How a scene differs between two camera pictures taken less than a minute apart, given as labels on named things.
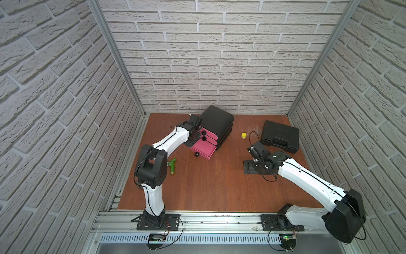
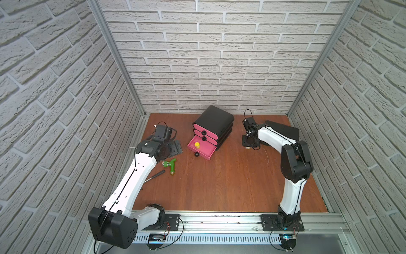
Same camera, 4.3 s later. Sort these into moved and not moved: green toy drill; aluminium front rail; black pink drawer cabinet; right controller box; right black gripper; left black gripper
Moved: left black gripper; right black gripper
Not moved: black pink drawer cabinet; aluminium front rail; green toy drill; right controller box
